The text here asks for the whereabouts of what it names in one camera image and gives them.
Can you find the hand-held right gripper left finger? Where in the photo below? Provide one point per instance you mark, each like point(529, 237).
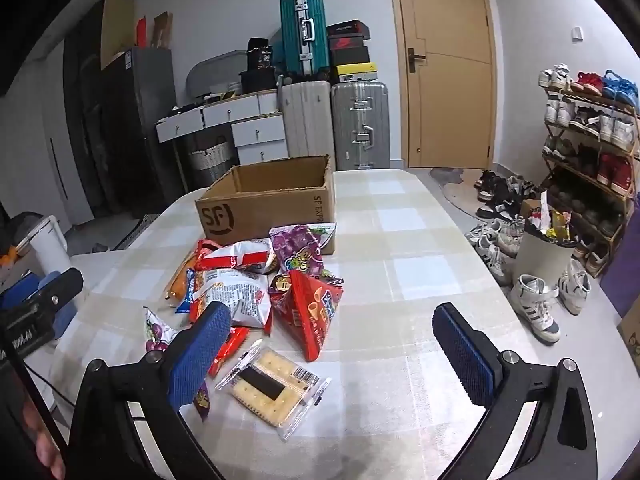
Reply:
point(200, 355)

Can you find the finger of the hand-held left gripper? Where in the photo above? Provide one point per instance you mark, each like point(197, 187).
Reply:
point(60, 287)

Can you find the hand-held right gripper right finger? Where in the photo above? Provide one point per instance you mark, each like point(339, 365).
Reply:
point(465, 355)

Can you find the red stick snack packet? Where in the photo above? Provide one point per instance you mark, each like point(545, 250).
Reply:
point(230, 350)

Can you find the blue snack packet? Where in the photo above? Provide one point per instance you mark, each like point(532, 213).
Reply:
point(186, 294)

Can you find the large white red snack packet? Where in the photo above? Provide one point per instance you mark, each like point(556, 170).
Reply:
point(235, 295)

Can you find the orange snack packet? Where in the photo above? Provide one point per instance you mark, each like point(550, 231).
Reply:
point(179, 280)

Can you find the clear cracker packet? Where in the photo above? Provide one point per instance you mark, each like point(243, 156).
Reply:
point(272, 385)

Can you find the small white red snack packet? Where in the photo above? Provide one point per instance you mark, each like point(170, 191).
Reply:
point(240, 255)

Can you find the red triangular snack packet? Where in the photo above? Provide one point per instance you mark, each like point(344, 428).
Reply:
point(310, 310)

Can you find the purple grape gummy packet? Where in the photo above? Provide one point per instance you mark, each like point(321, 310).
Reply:
point(295, 247)

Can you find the brown cardboard box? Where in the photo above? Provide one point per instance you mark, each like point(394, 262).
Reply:
point(280, 205)

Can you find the person's left hand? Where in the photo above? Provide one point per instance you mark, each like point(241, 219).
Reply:
point(47, 455)

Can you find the blue bowls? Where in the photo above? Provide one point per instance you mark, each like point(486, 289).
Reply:
point(17, 290)

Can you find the white kettle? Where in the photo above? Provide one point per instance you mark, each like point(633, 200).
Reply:
point(47, 245)

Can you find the white high-top sneaker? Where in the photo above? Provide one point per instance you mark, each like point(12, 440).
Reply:
point(575, 285)
point(535, 305)

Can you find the white trash bin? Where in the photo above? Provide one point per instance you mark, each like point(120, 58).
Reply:
point(542, 260)

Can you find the pile of sneakers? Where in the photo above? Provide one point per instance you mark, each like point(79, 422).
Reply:
point(495, 200)

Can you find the beige grey door mat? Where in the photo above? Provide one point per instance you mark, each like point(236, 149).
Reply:
point(457, 195)

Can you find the heap of colourful wrappers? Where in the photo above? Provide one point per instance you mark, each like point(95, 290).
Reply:
point(547, 217)

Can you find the black cabinet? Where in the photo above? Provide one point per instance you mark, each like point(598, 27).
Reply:
point(87, 125)

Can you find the small cardboard carton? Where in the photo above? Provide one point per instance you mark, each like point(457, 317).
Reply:
point(631, 332)

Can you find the purple cloth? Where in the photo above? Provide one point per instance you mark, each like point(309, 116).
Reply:
point(622, 270)

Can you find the dark grey fridge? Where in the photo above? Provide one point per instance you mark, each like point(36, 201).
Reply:
point(145, 120)

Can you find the woven laundry basket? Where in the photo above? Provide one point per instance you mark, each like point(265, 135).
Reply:
point(212, 162)

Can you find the wooden shoe rack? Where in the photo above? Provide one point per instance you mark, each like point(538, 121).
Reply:
point(552, 160)

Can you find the white drawer cabinet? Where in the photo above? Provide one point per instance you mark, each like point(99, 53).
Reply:
point(250, 132)

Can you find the shoe rack with shoes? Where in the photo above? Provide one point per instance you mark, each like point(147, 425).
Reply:
point(607, 170)

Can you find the beige suitcase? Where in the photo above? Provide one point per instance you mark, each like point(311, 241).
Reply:
point(305, 120)

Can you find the grey suitcase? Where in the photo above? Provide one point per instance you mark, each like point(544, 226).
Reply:
point(357, 120)

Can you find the cardboard sheet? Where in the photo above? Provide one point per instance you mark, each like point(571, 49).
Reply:
point(116, 30)

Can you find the grey oval board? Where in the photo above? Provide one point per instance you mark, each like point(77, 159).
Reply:
point(212, 72)

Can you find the red paper item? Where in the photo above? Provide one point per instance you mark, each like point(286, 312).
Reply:
point(142, 34)

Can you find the wooden door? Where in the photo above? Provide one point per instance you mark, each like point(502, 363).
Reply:
point(445, 85)

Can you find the brown paper bag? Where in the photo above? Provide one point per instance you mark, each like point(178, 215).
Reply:
point(162, 30)

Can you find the black bag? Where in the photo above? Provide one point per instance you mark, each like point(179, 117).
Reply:
point(257, 62)

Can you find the yellow black shoe box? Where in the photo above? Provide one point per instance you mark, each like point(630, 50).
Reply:
point(352, 74)

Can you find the dark shoe box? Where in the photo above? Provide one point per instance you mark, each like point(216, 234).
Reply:
point(349, 57)

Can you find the teal suitcase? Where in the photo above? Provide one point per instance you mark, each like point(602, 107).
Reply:
point(292, 35)

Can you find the red black shoe box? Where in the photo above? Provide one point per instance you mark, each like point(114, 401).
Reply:
point(347, 42)

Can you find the white light switch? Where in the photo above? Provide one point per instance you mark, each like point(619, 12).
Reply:
point(578, 33)

